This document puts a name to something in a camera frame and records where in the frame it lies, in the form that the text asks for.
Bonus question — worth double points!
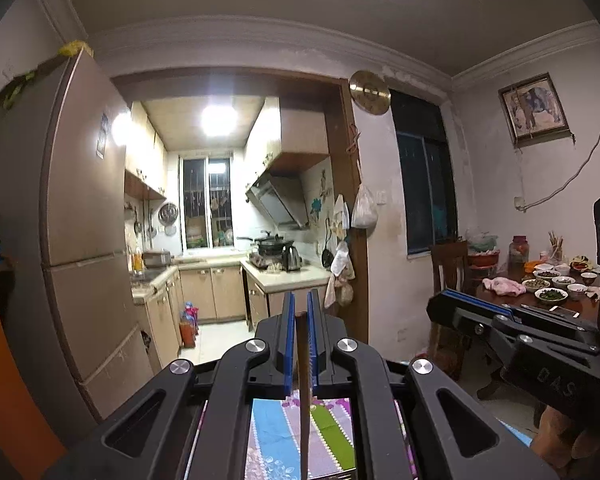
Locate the hanging bags by doorway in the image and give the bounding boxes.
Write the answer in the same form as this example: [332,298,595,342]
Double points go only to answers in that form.
[322,194,356,307]

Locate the orange wooden cabinet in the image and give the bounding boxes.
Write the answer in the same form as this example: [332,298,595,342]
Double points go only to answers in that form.
[0,259,69,480]

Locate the dark room window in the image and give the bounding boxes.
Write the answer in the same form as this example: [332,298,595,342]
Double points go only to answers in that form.
[389,88,459,259]

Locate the red basket with bag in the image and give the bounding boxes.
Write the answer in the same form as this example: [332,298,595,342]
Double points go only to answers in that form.
[466,230,501,281]

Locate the hanging white plastic bag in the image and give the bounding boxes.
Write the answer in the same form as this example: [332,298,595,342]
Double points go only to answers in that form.
[350,182,380,230]

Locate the person's right hand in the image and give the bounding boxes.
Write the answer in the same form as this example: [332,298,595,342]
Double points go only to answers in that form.
[532,402,600,480]

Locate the round gold wall plate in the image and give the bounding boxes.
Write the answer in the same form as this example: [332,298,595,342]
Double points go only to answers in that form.
[349,70,391,114]

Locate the oil bottles on floor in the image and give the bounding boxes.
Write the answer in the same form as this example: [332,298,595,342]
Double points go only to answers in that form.
[178,302,201,349]

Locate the steel pot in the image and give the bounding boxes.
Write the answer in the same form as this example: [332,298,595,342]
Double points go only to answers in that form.
[142,249,174,269]

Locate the dark cloth atop refrigerator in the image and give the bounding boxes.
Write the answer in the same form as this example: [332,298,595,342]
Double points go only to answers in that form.
[0,71,37,112]

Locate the framed elephant picture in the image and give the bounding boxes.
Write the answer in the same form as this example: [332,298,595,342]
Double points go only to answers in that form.
[498,73,572,148]

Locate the pink cloth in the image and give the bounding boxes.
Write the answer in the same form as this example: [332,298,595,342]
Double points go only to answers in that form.
[482,277,527,296]

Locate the kitchen ceiling light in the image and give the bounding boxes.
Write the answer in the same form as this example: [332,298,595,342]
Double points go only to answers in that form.
[200,104,239,138]

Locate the barred kitchen window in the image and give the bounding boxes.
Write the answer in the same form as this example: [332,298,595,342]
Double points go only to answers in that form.
[179,155,234,250]

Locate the steel range hood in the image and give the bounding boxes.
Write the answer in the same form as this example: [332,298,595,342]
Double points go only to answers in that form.
[244,169,311,231]

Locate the yellow item atop refrigerator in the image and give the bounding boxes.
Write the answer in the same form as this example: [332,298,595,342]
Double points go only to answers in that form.
[57,40,94,59]

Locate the plate of green vegetables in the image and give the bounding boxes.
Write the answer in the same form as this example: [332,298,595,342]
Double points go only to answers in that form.
[534,288,569,306]

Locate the red lidded glass jar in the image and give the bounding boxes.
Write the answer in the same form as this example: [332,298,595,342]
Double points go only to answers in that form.
[509,235,531,281]

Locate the white wall cable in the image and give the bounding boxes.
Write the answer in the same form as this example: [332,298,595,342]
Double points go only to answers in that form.
[514,67,600,212]

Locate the black wok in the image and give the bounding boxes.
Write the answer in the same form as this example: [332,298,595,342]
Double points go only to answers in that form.
[236,232,294,257]

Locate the brown refrigerator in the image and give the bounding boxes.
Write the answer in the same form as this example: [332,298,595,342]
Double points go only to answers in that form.
[0,49,154,424]

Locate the refrigerator sticker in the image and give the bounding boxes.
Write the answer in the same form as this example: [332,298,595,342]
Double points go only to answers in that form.
[96,113,110,160]

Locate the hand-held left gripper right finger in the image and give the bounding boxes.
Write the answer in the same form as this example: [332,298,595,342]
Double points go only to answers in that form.
[307,290,556,480]

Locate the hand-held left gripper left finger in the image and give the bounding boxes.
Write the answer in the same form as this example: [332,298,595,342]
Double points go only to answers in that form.
[45,292,297,480]

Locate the wooden chopstick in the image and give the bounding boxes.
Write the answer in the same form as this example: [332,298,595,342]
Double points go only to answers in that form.
[294,311,314,480]

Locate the dark wooden dining table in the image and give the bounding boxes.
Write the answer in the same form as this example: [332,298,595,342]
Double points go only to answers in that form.
[472,272,600,401]

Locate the dark wooden chair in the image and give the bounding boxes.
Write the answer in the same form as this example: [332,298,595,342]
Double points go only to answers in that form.
[427,239,475,381]

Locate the beige kitchen base cabinets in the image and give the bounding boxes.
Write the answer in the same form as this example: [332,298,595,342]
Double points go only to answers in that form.
[130,260,333,361]

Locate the striped floral tablecloth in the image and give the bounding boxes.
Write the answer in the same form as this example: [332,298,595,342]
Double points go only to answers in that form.
[192,395,534,480]

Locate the beige upper kitchen cabinets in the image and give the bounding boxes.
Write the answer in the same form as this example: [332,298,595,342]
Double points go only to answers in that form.
[124,97,331,201]

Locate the steel kettle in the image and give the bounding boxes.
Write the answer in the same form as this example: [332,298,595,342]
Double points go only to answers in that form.
[281,244,304,272]

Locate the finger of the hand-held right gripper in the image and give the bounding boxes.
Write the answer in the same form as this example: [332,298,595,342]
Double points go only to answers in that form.
[505,304,600,346]
[427,291,600,358]

